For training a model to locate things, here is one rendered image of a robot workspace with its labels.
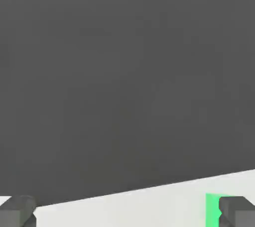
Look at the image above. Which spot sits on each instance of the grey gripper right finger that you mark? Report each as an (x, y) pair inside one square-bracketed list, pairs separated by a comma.
[(237, 211)]

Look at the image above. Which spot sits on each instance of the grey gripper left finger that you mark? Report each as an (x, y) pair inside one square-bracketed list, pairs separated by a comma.
[(16, 211)]

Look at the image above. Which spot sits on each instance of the small green cube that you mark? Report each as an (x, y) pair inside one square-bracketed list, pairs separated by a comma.
[(212, 210)]

